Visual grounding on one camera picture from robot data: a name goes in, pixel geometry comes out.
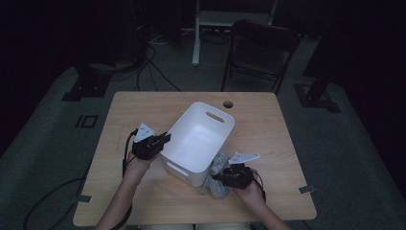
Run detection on black folding chair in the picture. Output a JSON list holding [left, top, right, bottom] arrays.
[[220, 19, 301, 96]]

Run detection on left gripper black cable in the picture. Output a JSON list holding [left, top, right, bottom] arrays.
[[111, 128, 140, 230]]

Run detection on thin black floor cables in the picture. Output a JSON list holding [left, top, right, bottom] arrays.
[[133, 44, 182, 93]]

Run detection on person's left hand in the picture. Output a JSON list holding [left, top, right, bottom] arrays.
[[124, 151, 158, 180]]

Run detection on white plastic bin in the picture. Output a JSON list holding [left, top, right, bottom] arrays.
[[159, 101, 237, 188]]

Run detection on grey cloth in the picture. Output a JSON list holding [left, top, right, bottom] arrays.
[[199, 152, 233, 200]]

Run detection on person's right hand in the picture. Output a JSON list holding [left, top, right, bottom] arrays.
[[233, 180, 268, 209]]

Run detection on black floor cable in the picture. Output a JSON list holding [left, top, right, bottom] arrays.
[[23, 177, 86, 230]]

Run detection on white metal desk frame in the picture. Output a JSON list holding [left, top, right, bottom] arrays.
[[192, 0, 279, 67]]

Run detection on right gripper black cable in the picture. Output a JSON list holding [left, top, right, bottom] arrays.
[[250, 169, 268, 203]]

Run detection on black stand base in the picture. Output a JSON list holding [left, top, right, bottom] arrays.
[[61, 61, 113, 103], [294, 0, 342, 113]]

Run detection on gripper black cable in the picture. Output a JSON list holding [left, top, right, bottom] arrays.
[[111, 128, 140, 230], [250, 169, 268, 203]]

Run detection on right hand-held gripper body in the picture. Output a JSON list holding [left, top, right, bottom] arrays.
[[219, 152, 261, 190]]

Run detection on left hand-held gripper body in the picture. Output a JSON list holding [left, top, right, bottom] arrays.
[[130, 122, 166, 161]]

